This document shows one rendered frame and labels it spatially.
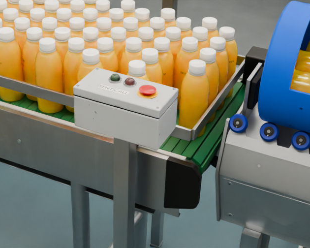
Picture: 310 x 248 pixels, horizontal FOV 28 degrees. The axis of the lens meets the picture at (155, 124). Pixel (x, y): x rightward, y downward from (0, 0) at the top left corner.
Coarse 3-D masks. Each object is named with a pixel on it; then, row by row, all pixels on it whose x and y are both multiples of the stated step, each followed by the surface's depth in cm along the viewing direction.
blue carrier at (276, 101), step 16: (288, 16) 133; (304, 16) 132; (288, 32) 130; (304, 32) 130; (272, 48) 130; (288, 48) 129; (304, 48) 154; (272, 64) 131; (288, 64) 129; (272, 80) 131; (288, 80) 130; (272, 96) 133; (288, 96) 131; (304, 96) 130; (272, 112) 136; (288, 112) 134; (304, 112) 132; (304, 128) 137
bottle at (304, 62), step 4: (300, 52) 136; (304, 52) 136; (308, 52) 136; (300, 56) 136; (304, 56) 135; (308, 56) 135; (300, 60) 135; (304, 60) 135; (308, 60) 135; (296, 64) 135; (300, 64) 135; (304, 64) 135; (308, 64) 134; (296, 68) 136; (300, 68) 135; (304, 68) 135; (308, 68) 135
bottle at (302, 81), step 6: (294, 72) 132; (300, 72) 132; (306, 72) 132; (294, 78) 131; (300, 78) 131; (306, 78) 130; (294, 84) 131; (300, 84) 130; (306, 84) 130; (300, 90) 130; (306, 90) 130
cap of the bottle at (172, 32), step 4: (168, 28) 158; (172, 28) 158; (176, 28) 158; (168, 32) 156; (172, 32) 156; (176, 32) 156; (180, 32) 157; (168, 36) 157; (172, 36) 156; (176, 36) 156
